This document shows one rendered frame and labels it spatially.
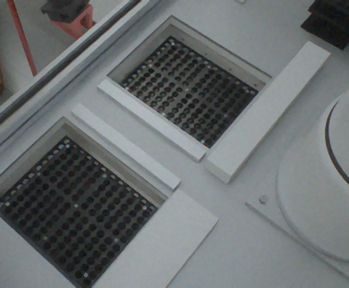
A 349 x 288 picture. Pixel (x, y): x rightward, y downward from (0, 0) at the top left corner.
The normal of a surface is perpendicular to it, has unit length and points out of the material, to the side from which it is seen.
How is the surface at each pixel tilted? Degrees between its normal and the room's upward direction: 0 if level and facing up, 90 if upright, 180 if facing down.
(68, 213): 0
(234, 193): 0
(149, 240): 0
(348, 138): 90
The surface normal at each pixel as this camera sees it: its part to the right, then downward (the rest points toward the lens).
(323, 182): -0.93, 0.32
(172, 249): 0.00, -0.47
